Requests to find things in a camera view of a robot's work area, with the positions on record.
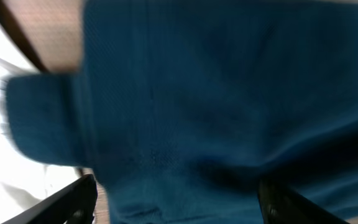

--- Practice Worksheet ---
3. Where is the dark blue polo shirt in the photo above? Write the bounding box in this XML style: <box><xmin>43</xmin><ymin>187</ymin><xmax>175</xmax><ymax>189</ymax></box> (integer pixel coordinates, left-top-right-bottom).
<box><xmin>5</xmin><ymin>1</ymin><xmax>358</xmax><ymax>223</ymax></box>

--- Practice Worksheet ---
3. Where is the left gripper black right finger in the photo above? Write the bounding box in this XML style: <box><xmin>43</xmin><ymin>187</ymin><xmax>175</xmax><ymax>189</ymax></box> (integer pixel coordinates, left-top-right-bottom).
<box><xmin>258</xmin><ymin>180</ymin><xmax>349</xmax><ymax>224</ymax></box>

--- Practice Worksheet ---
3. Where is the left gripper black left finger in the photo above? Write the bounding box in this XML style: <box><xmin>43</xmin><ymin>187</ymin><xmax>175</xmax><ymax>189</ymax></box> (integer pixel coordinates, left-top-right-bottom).
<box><xmin>3</xmin><ymin>174</ymin><xmax>98</xmax><ymax>224</ymax></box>

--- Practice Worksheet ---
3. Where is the white shirt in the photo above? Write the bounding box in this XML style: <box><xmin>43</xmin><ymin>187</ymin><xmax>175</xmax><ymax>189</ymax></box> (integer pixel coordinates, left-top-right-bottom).
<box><xmin>0</xmin><ymin>25</ymin><xmax>79</xmax><ymax>223</ymax></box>

